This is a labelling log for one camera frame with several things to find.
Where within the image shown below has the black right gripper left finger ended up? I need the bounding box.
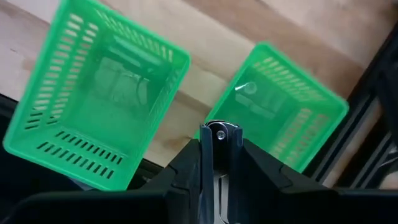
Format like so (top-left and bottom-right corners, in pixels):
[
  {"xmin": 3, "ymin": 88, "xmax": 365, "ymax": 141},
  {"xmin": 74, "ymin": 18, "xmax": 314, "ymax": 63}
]
[{"xmin": 0, "ymin": 139, "xmax": 203, "ymax": 224}]

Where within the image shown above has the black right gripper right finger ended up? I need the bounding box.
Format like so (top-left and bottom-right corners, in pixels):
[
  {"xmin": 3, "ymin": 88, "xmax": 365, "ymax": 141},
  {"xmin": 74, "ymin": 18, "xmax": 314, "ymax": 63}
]
[{"xmin": 241, "ymin": 139, "xmax": 398, "ymax": 224}]

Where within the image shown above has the green plastic slotted basket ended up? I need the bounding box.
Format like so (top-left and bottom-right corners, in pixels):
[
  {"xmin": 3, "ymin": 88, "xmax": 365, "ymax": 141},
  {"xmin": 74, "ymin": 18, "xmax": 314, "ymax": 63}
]
[
  {"xmin": 2, "ymin": 0, "xmax": 192, "ymax": 191},
  {"xmin": 194, "ymin": 41, "xmax": 349, "ymax": 174}
]

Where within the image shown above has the black aluminium table frame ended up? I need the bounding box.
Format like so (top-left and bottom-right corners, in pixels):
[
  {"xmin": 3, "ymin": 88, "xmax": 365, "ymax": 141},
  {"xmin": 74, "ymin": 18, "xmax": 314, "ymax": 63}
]
[{"xmin": 0, "ymin": 21, "xmax": 398, "ymax": 191}]

